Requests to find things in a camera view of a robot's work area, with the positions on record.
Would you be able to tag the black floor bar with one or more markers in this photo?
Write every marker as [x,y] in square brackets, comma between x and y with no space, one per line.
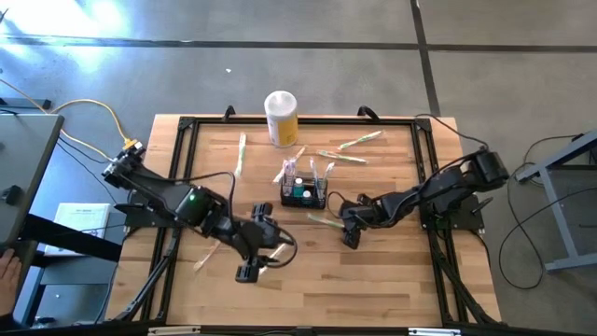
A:
[28,103]

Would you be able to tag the yellow wipes canister white lid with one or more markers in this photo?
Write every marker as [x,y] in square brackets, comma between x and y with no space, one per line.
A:
[281,126]

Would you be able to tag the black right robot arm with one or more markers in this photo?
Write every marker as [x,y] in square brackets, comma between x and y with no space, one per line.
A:
[420,196]

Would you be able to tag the small black device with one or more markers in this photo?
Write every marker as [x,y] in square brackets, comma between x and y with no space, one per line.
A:
[9,196]

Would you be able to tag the black support beam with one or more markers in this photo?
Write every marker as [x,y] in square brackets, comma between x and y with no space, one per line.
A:
[70,239]

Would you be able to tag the person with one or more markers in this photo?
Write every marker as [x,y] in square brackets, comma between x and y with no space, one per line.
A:
[5,323]

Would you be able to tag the blue toothbrush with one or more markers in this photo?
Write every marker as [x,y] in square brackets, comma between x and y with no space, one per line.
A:
[314,172]

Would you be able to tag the silver aluminium extrusion post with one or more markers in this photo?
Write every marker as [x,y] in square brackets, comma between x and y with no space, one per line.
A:
[172,331]
[434,332]

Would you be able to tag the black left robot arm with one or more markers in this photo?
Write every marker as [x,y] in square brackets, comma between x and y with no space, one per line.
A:
[163,189]

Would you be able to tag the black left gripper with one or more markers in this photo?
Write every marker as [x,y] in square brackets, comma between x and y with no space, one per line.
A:
[263,238]

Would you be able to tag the orange toothbrush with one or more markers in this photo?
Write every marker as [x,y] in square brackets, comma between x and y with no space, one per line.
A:
[205,259]

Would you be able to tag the black aluminium table frame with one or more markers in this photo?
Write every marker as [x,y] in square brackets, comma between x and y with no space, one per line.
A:
[326,121]

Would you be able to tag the grey side table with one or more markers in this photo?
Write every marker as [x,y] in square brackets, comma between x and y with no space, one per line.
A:
[23,154]

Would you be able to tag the blue-grey metal stand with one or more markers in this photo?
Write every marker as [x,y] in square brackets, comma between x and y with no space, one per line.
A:
[559,219]

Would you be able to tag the person's hand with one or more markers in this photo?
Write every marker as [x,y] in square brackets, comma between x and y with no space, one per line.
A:
[9,280]

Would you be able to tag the white booklet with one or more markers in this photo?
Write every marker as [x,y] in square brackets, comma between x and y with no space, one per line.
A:
[79,214]

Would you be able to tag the purple toothbrush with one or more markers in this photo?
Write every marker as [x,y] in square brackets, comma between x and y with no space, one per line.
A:
[292,170]
[328,172]

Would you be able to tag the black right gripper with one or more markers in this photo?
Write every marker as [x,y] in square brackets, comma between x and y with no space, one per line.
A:
[359,214]

